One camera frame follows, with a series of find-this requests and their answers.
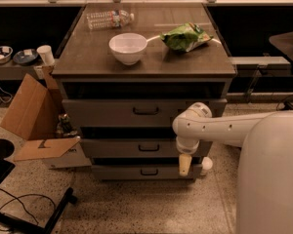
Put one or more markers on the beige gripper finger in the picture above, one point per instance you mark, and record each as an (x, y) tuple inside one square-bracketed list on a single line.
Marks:
[(184, 164)]

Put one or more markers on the grey drawer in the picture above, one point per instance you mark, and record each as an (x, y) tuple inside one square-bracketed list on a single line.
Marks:
[(144, 172), (130, 148), (124, 112)]

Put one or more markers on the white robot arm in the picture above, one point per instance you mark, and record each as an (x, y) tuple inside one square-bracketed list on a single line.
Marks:
[(264, 200)]

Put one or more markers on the grey bottom drawer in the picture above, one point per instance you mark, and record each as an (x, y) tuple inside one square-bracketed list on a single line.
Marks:
[(144, 172)]

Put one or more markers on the grey drawer cabinet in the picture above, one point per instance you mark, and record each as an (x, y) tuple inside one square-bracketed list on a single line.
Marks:
[(88, 70)]

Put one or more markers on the grey top drawer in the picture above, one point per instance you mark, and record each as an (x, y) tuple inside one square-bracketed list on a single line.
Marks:
[(124, 112)]

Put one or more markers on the open cardboard box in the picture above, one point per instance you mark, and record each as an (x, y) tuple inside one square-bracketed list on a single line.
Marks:
[(33, 116)]

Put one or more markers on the green chip bag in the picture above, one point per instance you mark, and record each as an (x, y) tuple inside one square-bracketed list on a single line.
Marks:
[(185, 37)]

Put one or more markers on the small figurine in box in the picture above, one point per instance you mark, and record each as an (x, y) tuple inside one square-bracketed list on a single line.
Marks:
[(64, 127)]

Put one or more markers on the dark side table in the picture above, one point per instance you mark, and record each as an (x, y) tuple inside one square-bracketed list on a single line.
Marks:
[(284, 43)]

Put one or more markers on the clear plastic water bottle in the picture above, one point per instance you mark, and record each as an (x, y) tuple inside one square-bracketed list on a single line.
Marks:
[(109, 19)]

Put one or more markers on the white paper cup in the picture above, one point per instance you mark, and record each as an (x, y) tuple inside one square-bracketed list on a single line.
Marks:
[(45, 52)]

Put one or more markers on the black stand base left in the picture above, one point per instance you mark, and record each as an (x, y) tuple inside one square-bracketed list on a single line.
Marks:
[(10, 223)]

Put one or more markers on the blue patterned bowl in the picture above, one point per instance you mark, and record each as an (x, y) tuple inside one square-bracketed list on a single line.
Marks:
[(25, 57)]

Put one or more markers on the white patterned bowl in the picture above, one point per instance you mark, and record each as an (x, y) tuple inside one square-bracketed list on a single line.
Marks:
[(5, 54)]

